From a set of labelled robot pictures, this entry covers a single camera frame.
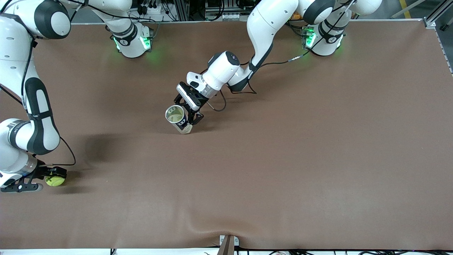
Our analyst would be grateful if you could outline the power strip with black plugs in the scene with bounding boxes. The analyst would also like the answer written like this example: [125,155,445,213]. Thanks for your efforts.
[136,0,167,15]

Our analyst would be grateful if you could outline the silver tennis ball can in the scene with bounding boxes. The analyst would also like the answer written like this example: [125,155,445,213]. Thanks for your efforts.
[165,105,194,135]

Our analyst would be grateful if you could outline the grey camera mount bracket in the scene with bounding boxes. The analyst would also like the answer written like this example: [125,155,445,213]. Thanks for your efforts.
[219,234,240,255]

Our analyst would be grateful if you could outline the brown table mat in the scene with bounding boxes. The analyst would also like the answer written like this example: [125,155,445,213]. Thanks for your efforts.
[0,19,453,250]

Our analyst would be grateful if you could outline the black electronics box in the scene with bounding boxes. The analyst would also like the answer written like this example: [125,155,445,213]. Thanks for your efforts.
[205,0,249,13]

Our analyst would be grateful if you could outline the white power strip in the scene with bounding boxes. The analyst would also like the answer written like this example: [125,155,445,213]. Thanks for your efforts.
[205,12,249,21]

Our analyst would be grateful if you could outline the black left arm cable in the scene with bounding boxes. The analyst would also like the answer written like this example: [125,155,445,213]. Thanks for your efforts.
[207,0,356,113]

